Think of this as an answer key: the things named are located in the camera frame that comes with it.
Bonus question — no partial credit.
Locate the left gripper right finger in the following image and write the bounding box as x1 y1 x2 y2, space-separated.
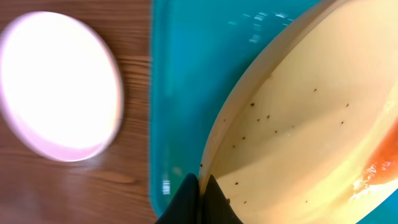
201 175 243 224

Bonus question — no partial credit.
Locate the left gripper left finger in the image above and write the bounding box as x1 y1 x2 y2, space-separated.
155 173 199 224

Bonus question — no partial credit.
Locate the teal plastic tray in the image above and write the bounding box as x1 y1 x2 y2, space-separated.
150 1 397 223

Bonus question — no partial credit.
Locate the white plate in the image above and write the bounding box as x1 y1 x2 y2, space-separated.
1 11 124 162

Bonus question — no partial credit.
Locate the yellow-green rimmed plate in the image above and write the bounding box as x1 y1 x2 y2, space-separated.
199 0 397 223

